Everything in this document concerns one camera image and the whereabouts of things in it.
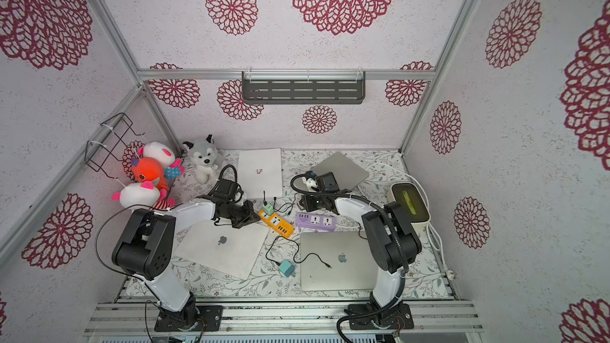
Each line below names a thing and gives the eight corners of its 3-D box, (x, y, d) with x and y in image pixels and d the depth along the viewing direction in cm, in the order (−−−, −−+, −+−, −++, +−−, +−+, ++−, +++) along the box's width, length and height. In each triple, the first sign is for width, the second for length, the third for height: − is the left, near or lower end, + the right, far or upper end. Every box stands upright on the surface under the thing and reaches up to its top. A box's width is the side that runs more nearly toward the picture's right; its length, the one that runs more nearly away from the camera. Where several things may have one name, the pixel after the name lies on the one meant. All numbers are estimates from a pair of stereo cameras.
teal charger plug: (278, 270, 85) (277, 268, 83) (285, 260, 88) (284, 258, 86) (292, 280, 83) (291, 278, 81) (299, 270, 85) (298, 268, 83)
